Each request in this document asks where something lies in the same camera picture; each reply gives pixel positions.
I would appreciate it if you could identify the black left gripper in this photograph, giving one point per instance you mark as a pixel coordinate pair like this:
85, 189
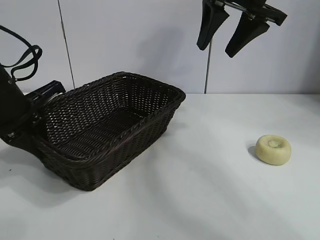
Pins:
46, 91

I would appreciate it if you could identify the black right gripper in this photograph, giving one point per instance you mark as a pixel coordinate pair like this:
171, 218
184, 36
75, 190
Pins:
265, 11

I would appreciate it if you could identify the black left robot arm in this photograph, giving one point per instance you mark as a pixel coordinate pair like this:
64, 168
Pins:
13, 100

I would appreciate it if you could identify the dark brown wicker basket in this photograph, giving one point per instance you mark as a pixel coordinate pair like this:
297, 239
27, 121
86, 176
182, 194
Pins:
107, 130

